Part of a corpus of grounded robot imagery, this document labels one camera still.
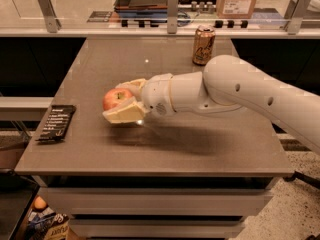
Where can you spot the glass barrier panel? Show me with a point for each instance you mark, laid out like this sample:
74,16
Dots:
84,17

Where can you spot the white drawer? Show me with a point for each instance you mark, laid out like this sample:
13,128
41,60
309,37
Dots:
168,202
155,229

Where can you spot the left metal glass bracket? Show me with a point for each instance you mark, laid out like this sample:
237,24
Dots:
52,23

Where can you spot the red apple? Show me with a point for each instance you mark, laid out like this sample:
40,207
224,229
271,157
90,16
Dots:
115,97

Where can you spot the lower white drawer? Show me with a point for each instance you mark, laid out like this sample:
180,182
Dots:
155,229

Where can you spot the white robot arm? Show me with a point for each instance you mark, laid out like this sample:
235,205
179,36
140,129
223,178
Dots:
226,84

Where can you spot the upper white drawer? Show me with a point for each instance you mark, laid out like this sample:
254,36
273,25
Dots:
168,202

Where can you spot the gold soda can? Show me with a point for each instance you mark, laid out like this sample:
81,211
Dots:
203,44

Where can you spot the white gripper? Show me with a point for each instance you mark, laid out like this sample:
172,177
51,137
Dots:
157,95

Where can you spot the cardboard box with label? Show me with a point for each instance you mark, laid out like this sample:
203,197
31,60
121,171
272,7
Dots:
235,9

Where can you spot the middle metal glass bracket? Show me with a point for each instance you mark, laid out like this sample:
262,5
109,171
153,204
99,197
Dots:
172,11

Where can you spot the stacked trays behind glass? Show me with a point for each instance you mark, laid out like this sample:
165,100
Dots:
152,9

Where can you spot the black rxbar chocolate bar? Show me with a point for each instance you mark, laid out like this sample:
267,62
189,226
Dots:
57,123

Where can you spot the orange fruit in bin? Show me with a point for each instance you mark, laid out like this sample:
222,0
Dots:
39,204

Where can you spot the right metal glass bracket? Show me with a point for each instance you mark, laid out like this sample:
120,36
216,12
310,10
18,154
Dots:
294,15

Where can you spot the metal glass bracket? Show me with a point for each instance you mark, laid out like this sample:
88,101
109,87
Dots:
52,23
294,15
172,11

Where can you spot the snack bags in bin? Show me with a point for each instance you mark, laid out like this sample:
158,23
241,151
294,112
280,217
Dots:
47,225

